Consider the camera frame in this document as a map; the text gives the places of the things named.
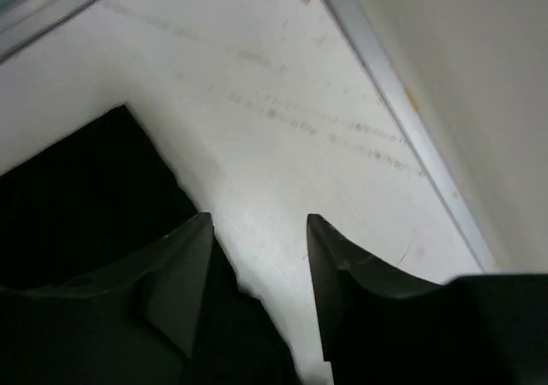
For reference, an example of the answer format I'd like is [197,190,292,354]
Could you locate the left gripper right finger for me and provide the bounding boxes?
[307,214,547,384]

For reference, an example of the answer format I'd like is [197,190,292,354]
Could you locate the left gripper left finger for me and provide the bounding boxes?
[1,212,213,384]

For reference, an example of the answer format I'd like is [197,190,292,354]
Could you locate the black trousers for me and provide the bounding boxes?
[1,106,301,384]

